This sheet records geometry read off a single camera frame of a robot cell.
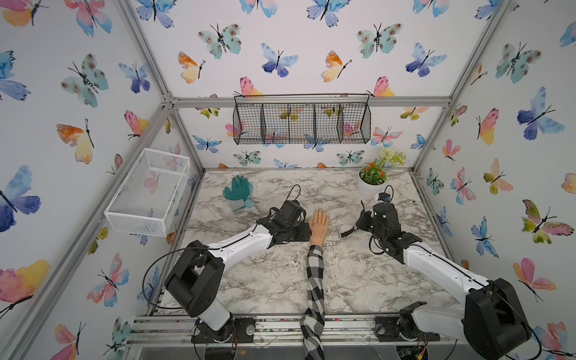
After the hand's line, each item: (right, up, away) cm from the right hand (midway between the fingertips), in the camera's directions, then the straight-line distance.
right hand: (363, 211), depth 86 cm
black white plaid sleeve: (-20, -33, -15) cm, 42 cm away
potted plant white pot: (+8, +14, +12) cm, 20 cm away
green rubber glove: (-52, +8, +25) cm, 58 cm away
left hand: (-20, -8, +1) cm, 22 cm away
